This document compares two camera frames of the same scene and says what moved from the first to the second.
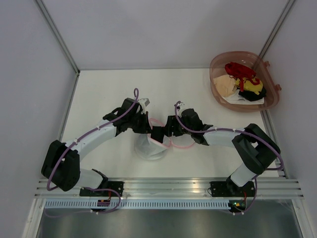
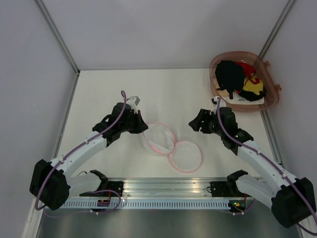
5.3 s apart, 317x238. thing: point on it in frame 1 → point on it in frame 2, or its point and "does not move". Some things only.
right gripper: [173, 121] → [203, 114]
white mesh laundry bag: [148, 148] → [184, 154]
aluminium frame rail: [283, 188] does not move
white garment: [236, 98] does not move
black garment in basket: [251, 96] does not move
